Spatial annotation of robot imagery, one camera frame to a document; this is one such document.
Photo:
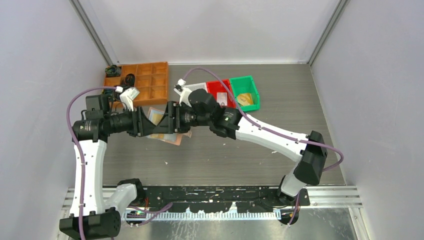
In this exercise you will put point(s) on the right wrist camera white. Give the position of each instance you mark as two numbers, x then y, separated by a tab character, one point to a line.
178	89

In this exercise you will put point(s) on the gold card in green bin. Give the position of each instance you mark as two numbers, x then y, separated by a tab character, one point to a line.
245	99

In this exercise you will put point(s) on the green plastic bin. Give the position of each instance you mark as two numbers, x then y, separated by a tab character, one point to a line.
245	84

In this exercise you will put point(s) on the white plastic bin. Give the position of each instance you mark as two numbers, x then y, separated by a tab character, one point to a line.
189	88

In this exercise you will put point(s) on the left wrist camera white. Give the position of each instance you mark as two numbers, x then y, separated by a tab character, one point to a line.
127	95

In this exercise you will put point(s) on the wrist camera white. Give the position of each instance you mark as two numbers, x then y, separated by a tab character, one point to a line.
178	89
127	95

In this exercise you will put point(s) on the red plastic bin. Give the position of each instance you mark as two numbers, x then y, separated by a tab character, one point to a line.
216	86

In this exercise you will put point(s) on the black coiled strap small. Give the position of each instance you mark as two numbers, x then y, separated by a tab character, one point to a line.
130	80

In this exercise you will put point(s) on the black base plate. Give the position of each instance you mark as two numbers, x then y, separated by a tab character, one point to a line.
212	199

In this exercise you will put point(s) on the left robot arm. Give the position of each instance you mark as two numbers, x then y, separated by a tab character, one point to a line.
92	217

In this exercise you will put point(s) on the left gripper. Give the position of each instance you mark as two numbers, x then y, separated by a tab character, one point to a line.
141	125

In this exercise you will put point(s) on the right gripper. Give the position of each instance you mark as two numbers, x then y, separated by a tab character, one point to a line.
167	124

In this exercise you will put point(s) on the pink leather card holder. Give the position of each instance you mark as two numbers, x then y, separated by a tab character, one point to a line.
164	133

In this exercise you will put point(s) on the aluminium rail front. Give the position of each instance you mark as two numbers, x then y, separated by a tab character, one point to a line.
322	197

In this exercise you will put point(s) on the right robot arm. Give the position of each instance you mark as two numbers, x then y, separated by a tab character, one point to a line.
201	109

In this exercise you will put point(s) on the orange compartment tray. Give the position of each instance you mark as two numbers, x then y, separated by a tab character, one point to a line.
151	80

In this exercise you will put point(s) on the card in red bin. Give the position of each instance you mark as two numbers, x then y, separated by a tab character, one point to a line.
222	98

